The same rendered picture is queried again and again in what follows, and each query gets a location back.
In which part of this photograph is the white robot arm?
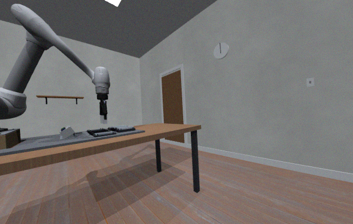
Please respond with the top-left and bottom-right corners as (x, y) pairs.
(0, 4), (110, 120)

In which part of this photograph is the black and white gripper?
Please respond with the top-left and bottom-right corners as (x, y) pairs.
(97, 94), (108, 124)

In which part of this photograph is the grey button panel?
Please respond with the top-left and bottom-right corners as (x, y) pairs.
(60, 126), (79, 140)

